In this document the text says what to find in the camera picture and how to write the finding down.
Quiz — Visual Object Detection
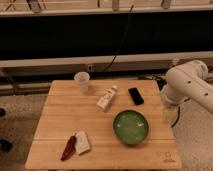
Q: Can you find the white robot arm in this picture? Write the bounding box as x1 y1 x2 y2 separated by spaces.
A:
160 60 213 126

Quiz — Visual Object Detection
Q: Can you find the black smartphone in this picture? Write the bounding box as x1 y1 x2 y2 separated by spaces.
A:
128 88 144 105

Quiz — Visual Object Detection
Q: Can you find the green round bowl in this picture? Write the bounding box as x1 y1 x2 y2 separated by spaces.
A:
113 110 149 145

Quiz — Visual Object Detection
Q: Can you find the light wooden table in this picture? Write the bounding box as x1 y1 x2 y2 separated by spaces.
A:
25 80 182 170

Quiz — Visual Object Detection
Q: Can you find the white lying bottle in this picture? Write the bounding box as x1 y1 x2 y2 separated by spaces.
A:
96 85 118 111

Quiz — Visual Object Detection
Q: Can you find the white rectangular packet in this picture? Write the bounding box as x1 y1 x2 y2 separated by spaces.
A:
75 131 90 155

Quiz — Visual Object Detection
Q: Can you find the clear plastic cup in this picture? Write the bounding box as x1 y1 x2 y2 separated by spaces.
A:
74 72 90 93

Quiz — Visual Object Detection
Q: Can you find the black cable by table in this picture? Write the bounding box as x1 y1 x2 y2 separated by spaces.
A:
143 75 182 129

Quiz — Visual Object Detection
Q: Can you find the black hanging cable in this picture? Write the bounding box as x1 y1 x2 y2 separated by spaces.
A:
101 3 135 73

